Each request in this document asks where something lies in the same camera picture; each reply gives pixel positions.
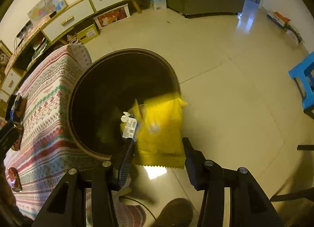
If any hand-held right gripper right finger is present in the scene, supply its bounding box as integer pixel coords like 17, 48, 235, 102
182, 137, 277, 227

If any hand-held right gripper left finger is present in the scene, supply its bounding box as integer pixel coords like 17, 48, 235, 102
32, 137, 136, 227

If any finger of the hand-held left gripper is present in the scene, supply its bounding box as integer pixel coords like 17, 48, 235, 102
8, 94, 27, 121

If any red cartoon face can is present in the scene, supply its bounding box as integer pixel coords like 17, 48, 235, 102
11, 121, 25, 151

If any yellow snack packet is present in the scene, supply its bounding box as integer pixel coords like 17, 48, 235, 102
132, 93, 190, 170

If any black round trash bin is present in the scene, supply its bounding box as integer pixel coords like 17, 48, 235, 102
67, 48, 181, 161

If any patterned striped tablecloth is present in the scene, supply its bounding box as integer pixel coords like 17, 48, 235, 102
5, 44, 92, 220

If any crushed red drink can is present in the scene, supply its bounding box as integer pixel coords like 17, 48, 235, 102
7, 167, 23, 192

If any framed cat picture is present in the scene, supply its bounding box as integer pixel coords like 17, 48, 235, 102
0, 41, 13, 75

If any dark shoe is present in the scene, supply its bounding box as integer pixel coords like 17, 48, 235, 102
157, 198, 194, 227

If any yellow cardboard box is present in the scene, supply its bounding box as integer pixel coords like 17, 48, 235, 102
76, 23, 100, 45

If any black chair leg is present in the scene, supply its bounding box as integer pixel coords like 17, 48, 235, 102
270, 188, 314, 201

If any map poster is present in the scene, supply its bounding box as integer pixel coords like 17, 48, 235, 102
27, 0, 68, 21

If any white and wood cabinet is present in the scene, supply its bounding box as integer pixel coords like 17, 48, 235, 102
0, 0, 149, 95

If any white framed red picture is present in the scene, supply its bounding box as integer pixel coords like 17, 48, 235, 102
93, 4, 131, 30

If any blue plastic stool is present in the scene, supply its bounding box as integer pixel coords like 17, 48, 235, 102
289, 51, 314, 113

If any blue and orange cardboard box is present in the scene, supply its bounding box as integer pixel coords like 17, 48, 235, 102
267, 11, 291, 29

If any black cable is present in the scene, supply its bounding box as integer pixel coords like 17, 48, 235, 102
120, 195, 157, 221

